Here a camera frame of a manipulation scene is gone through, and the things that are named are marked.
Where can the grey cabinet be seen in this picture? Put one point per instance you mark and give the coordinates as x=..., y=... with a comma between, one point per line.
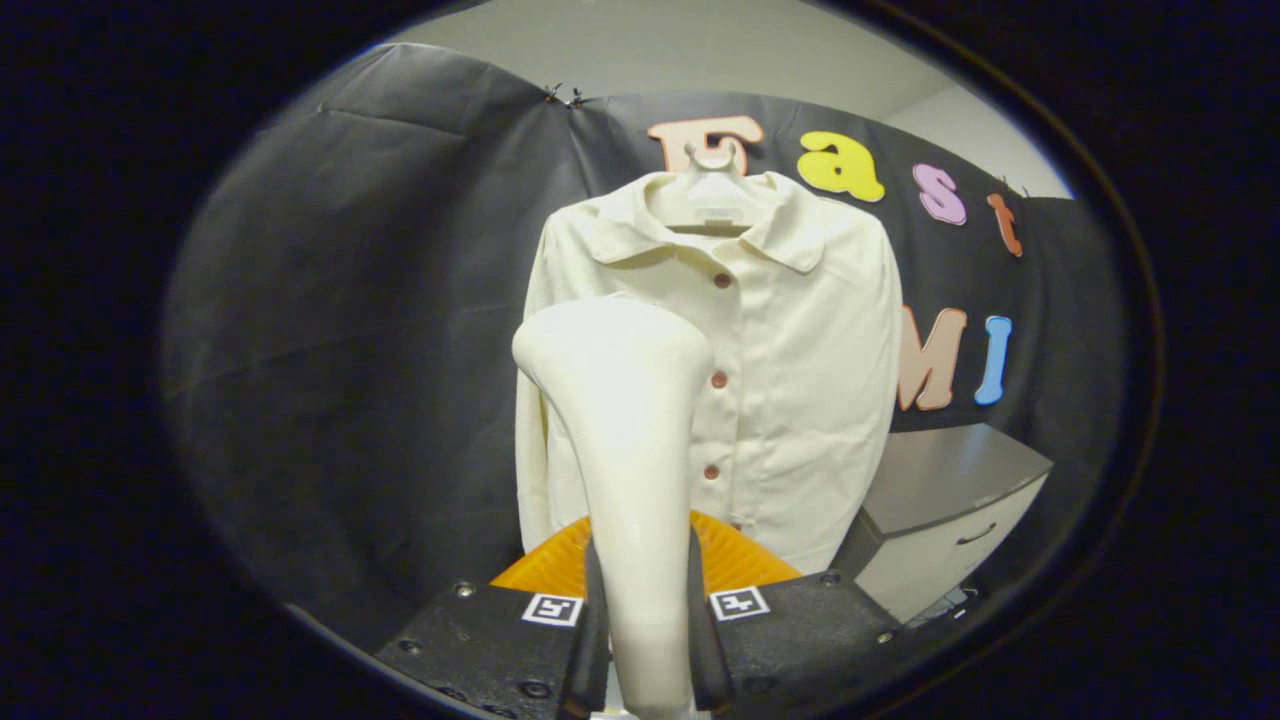
x=930, y=470

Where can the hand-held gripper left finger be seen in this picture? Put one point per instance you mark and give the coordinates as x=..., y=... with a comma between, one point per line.
x=500, y=640

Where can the white plastic hanger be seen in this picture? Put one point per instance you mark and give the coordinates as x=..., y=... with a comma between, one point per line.
x=715, y=195

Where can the cream button shirt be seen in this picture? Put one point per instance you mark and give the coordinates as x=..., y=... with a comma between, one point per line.
x=800, y=400

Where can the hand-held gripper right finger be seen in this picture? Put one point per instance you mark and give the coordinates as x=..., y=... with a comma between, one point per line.
x=790, y=640

